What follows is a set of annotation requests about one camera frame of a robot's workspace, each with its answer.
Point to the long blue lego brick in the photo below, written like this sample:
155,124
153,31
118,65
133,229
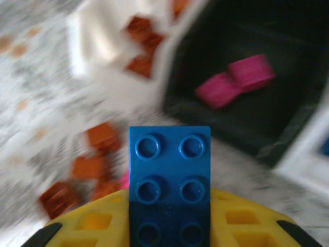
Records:
169,167

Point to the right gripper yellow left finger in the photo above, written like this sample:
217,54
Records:
102,221

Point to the white plastic container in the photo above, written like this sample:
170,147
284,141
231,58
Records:
97,46
303,159

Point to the black plastic container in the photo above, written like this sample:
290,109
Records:
257,123

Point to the pink lego brick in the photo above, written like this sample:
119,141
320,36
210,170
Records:
125,180
218,91
253,70

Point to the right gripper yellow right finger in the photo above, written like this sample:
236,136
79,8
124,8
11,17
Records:
244,221

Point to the orange lego brick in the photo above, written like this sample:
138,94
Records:
140,65
141,29
102,137
106,191
90,167
59,199
180,6

